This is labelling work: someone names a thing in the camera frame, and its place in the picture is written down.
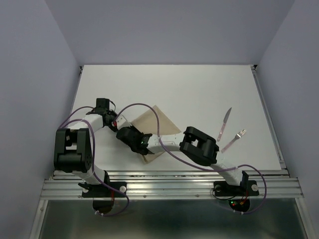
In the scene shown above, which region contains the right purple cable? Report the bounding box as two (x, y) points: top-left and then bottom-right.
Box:
(113, 103), (268, 216)

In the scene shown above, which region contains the pink handled fork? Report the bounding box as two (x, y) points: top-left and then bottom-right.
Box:
(220, 129), (247, 153)

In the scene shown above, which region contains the beige cloth napkin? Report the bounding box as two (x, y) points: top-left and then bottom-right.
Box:
(131, 106), (181, 164)

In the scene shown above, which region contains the pink handled knife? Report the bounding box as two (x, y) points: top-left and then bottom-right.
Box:
(217, 107), (232, 142)

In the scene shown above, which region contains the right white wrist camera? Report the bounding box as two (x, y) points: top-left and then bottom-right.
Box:
(115, 115), (132, 130)

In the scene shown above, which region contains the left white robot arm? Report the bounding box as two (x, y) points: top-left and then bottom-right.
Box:
(53, 98), (118, 196)

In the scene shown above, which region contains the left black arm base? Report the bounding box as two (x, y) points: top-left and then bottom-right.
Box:
(78, 172), (127, 198)

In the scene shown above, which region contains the aluminium front rail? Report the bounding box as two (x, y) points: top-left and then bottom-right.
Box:
(29, 165), (316, 239)

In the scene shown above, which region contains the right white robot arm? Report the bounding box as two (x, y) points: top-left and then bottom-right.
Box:
(116, 126), (247, 194)

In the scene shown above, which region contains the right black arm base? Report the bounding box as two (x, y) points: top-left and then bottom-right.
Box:
(213, 171), (260, 198)

